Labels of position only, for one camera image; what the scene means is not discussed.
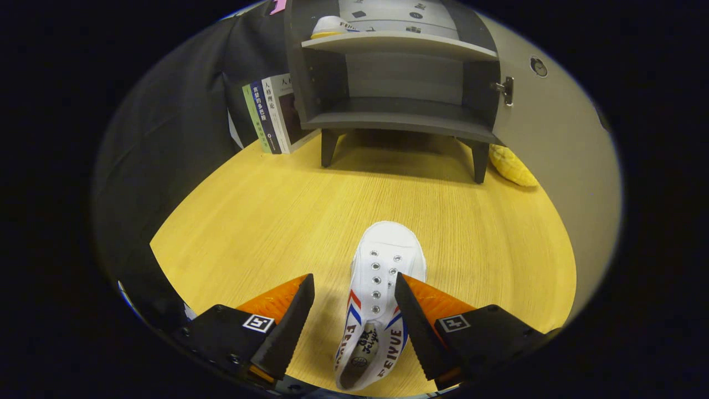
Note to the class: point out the white book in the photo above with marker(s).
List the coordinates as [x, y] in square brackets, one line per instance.
[285, 111]

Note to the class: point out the beige shoe cabinet door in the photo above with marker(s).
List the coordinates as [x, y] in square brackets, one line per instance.
[554, 138]

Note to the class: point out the white canvas shoe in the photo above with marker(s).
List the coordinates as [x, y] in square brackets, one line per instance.
[382, 277]
[329, 26]

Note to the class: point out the metal door hinge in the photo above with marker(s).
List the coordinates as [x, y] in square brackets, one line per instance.
[505, 88]

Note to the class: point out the blue book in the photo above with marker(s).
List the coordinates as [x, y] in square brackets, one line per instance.
[266, 116]

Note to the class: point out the black backdrop cloth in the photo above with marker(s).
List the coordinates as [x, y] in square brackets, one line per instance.
[166, 138]

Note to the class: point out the yellow plush toy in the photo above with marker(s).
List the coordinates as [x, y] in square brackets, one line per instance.
[512, 166]

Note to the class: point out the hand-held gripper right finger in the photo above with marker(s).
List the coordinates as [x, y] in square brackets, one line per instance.
[421, 338]

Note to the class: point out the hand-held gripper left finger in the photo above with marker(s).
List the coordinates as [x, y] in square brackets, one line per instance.
[282, 338]

